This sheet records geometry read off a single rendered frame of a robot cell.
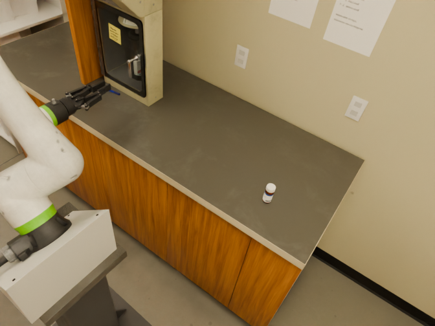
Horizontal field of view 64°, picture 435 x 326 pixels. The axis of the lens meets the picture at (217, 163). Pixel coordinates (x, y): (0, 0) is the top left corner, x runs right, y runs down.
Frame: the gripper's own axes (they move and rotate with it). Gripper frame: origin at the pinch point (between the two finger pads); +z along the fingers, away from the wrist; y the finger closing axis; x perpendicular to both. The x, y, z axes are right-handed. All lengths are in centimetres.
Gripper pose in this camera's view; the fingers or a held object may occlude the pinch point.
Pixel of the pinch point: (101, 88)
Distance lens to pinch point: 163.1
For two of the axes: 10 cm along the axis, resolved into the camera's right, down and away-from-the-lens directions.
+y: -8.1, -4.9, 3.2
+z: 5.8, -5.5, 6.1
